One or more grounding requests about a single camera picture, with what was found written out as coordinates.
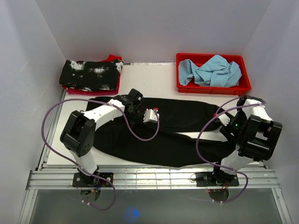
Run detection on aluminium frame rail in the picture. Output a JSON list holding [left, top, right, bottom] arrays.
[[18, 88, 292, 224]]

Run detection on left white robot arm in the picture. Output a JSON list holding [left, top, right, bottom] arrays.
[[60, 89, 158, 187]]

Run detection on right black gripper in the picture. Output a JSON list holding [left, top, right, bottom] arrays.
[[219, 110, 248, 149]]

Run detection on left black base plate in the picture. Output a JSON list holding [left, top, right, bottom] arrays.
[[72, 172, 114, 188]]

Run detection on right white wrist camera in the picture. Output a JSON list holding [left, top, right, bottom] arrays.
[[214, 113, 230, 126]]

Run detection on red plastic bin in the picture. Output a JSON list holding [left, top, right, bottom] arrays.
[[176, 53, 251, 96]]

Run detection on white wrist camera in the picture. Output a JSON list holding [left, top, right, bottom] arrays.
[[143, 108, 159, 123], [214, 113, 230, 126]]

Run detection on light blue trousers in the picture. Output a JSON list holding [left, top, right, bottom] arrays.
[[178, 55, 242, 88]]

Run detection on black white patterned folded trousers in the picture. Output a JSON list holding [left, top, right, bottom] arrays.
[[59, 59, 123, 91]]

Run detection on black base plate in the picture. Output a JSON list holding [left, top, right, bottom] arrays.
[[195, 170, 239, 187], [72, 172, 114, 188]]

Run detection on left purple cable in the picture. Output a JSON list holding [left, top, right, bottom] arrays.
[[41, 98, 160, 210]]

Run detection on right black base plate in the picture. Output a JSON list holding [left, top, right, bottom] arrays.
[[195, 170, 239, 187]]

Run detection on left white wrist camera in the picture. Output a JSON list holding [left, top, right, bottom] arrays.
[[143, 108, 159, 123]]

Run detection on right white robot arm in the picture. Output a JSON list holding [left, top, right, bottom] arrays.
[[211, 95, 283, 186]]

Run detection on magenta folded trousers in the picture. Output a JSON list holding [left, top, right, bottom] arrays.
[[62, 77, 121, 96]]

